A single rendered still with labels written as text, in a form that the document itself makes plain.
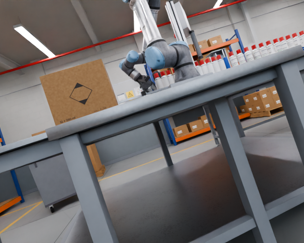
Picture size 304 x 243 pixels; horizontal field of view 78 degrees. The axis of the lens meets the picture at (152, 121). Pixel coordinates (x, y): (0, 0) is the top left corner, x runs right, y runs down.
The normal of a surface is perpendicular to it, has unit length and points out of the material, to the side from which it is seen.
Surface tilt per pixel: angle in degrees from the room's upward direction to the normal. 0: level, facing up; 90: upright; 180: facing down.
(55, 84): 90
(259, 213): 90
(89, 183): 90
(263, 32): 90
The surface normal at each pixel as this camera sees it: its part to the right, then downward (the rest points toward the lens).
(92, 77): 0.10, -0.05
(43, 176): 0.39, -0.08
